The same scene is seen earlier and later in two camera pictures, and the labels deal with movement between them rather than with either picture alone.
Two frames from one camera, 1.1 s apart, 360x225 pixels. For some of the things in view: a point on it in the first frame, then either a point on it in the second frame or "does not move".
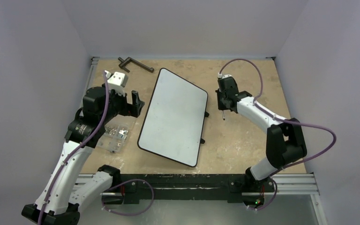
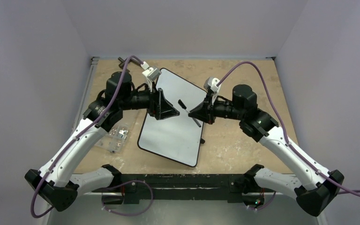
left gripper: x=130 y=109 -> x=161 y=108
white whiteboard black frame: x=174 y=123 does not move
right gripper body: x=225 y=101 -> x=210 y=108
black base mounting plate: x=128 y=189 does not move
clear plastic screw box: x=113 y=137 does not move
